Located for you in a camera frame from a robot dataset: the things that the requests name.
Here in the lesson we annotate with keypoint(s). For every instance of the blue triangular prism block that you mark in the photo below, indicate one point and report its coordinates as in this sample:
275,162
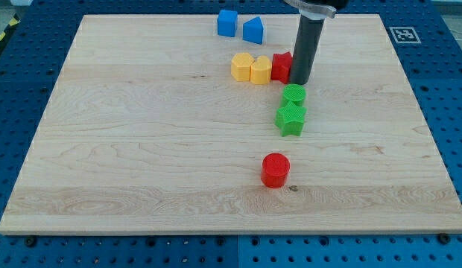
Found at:
253,30

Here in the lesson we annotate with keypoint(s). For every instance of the red star block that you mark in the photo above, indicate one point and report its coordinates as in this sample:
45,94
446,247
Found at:
281,66

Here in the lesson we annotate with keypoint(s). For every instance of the light wooden board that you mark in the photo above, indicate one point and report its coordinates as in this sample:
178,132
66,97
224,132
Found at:
147,133

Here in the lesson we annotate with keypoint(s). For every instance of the yellow heart block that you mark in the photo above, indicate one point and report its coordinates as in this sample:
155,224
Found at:
260,70

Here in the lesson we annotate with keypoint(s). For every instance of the yellow hexagon block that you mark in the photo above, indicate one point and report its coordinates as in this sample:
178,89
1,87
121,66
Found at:
241,66

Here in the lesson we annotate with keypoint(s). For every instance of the blue cube block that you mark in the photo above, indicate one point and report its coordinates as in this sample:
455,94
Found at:
227,23

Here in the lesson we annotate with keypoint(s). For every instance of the red cylinder block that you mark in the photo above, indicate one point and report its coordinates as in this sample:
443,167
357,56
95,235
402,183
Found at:
275,170

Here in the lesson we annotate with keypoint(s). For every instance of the green cylinder block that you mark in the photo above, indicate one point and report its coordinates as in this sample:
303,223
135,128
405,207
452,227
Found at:
294,93

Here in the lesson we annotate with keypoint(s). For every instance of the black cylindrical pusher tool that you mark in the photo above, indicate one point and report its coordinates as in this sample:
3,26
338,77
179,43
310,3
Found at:
305,47

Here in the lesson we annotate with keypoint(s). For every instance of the white fiducial marker tag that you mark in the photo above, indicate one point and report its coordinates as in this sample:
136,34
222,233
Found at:
404,35

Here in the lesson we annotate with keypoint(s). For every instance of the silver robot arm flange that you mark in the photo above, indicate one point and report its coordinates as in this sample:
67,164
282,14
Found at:
318,9

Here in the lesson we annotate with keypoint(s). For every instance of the green star block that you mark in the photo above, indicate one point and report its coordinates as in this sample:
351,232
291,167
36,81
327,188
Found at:
290,119

